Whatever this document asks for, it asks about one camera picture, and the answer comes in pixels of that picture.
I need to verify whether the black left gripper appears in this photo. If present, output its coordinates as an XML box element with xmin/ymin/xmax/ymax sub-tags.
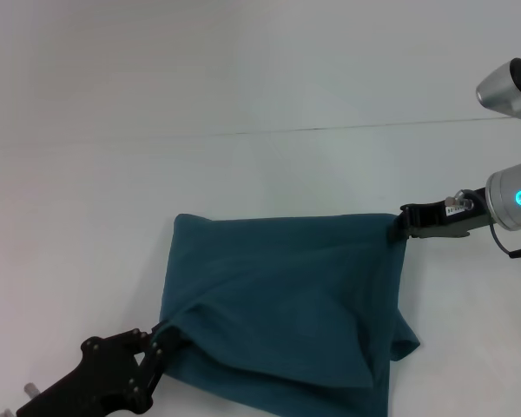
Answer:
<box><xmin>15</xmin><ymin>319</ymin><xmax>190</xmax><ymax>417</ymax></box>

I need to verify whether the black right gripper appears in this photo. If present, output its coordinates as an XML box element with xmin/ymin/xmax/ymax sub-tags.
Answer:
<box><xmin>388</xmin><ymin>186</ymin><xmax>492</xmax><ymax>243</ymax></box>

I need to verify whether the right wrist connector cable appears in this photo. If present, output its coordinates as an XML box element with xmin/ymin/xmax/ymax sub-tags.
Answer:
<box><xmin>444</xmin><ymin>189</ymin><xmax>521</xmax><ymax>260</ymax></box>

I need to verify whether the teal blue t-shirt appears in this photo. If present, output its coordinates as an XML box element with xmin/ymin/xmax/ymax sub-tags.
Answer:
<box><xmin>158</xmin><ymin>212</ymin><xmax>421</xmax><ymax>417</ymax></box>

